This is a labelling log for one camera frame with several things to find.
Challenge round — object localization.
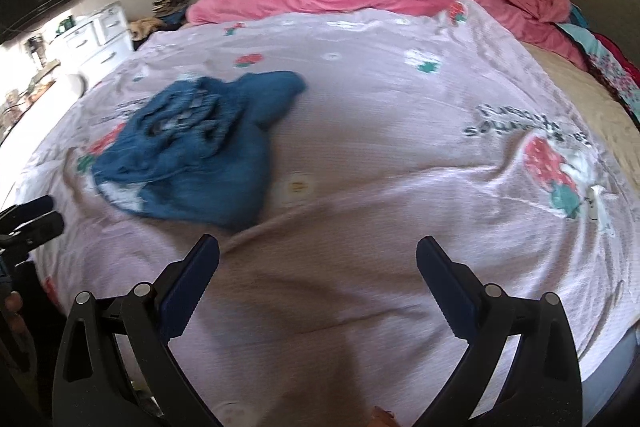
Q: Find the beige bed sheet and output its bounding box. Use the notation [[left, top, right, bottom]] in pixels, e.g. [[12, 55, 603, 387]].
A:
[[523, 42, 640, 193]]

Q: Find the person right hand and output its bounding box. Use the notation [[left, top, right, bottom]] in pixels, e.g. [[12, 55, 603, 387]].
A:
[[367, 407, 399, 427]]

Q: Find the floral teal red pillow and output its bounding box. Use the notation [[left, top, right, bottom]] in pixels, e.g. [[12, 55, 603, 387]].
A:
[[556, 4, 640, 127]]

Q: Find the blue denim pants lace hem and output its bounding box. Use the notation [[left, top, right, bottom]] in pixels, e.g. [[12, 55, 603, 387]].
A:
[[91, 70, 306, 232]]

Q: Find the folded clothes stack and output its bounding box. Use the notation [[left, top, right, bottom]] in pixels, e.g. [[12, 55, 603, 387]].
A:
[[129, 0, 190, 48]]

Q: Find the pink strawberry print quilt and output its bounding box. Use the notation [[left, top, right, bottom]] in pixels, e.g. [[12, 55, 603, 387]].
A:
[[9, 0, 639, 426]]

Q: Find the person left hand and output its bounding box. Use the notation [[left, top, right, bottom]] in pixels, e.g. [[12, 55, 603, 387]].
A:
[[4, 291, 26, 334]]

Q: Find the white drawer dresser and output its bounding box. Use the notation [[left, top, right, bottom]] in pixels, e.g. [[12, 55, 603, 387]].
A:
[[44, 1, 134, 87]]

